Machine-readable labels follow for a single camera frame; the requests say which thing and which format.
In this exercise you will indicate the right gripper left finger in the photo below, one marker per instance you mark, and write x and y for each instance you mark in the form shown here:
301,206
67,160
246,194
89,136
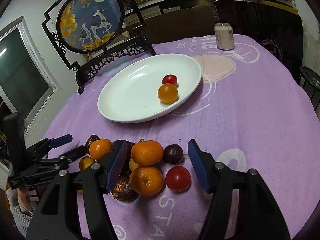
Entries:
57,216

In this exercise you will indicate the round deer picture screen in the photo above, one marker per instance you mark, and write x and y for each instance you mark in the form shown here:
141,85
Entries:
81,32

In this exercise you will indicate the yellow kumquat fruit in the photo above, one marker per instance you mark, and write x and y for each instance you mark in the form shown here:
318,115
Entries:
85,162

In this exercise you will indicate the pale drink can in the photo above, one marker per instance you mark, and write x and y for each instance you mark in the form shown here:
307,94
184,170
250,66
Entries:
224,36

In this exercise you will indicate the dark purple plum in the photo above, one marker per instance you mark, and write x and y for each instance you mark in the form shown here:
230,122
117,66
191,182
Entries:
173,154

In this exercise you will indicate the dark wrinkled passion fruit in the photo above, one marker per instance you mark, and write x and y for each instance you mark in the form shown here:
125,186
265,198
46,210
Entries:
90,140

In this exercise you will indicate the smooth orange fruit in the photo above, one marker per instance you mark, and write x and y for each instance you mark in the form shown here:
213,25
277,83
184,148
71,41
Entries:
167,93

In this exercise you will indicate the brown wrinkled passion fruit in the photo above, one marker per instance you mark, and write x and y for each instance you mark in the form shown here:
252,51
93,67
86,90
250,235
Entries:
123,190

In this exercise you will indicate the small green yellow fruit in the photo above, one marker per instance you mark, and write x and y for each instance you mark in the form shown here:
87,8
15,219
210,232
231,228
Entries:
132,165

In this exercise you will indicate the window with white frame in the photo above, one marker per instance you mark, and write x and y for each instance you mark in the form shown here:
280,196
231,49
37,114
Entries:
27,85

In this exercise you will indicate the orange mandarin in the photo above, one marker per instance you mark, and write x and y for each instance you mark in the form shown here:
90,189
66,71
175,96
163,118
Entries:
147,152
147,180
99,148

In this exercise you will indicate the black round stool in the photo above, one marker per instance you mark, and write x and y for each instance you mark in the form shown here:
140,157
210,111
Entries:
309,81

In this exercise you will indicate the white oval plate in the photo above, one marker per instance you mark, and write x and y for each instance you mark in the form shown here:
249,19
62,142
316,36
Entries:
131,95

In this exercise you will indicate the small red tomato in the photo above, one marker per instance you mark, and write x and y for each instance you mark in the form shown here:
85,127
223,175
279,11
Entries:
171,79

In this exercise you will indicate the red cherry tomato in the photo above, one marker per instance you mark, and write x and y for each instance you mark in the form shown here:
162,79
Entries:
178,179

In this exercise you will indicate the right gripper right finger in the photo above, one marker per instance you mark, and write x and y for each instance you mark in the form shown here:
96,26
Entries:
258,217

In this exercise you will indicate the purple printed tablecloth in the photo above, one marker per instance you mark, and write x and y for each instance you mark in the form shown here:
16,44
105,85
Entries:
248,112

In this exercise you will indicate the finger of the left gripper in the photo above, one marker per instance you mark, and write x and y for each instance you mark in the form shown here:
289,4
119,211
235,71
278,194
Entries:
69,156
45,145

